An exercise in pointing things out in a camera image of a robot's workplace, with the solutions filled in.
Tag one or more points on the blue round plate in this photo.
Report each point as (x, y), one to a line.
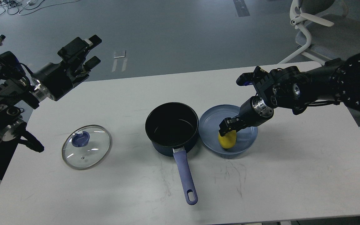
(209, 127)

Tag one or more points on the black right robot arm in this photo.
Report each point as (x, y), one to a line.
(337, 81)

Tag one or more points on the yellow potato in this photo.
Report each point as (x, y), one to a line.
(228, 140)

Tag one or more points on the dark blue saucepan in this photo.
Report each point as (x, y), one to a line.
(173, 130)

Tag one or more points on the white grey office chair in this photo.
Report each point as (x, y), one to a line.
(325, 32)

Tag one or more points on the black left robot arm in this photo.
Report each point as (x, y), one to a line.
(16, 85)

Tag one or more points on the glass pot lid blue knob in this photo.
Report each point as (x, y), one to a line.
(86, 146)

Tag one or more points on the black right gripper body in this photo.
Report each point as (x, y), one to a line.
(253, 113)

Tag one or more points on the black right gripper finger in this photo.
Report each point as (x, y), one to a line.
(223, 129)
(235, 123)

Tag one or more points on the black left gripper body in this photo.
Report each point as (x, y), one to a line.
(57, 79)

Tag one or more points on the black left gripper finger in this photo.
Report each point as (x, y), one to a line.
(82, 72)
(74, 53)

